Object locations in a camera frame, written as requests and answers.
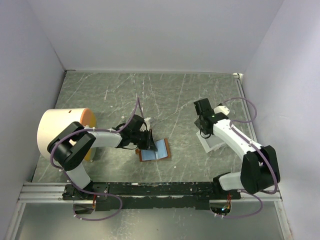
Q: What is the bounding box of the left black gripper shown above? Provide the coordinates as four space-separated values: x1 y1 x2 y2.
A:
131 128 158 151

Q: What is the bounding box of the brown leather card holder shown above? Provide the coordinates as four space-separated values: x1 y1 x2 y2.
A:
135 138 172 162

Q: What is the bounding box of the white card tray box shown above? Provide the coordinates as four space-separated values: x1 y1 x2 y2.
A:
196 131 226 153

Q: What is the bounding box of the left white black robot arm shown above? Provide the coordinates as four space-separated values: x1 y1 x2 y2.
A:
47 114 158 200

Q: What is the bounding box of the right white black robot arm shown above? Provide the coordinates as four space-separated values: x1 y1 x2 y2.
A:
193 98 281 199

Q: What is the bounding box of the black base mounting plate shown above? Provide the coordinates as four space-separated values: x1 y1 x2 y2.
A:
62 181 241 211

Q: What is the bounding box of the white orange cylinder drum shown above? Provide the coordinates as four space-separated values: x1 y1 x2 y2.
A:
37 108 97 160

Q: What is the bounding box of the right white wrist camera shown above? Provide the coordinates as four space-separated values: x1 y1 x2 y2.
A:
213 103 230 116

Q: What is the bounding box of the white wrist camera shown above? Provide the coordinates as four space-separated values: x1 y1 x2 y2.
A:
213 103 230 116
140 117 152 131

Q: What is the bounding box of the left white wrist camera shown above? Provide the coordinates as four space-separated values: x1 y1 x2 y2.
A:
140 117 152 131

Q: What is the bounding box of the aluminium right side rail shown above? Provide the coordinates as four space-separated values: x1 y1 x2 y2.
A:
232 72 271 182

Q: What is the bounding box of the aluminium rail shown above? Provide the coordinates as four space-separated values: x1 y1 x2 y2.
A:
232 72 271 182
18 182 281 203

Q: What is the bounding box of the aluminium front rail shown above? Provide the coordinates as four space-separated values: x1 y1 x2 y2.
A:
18 182 281 203

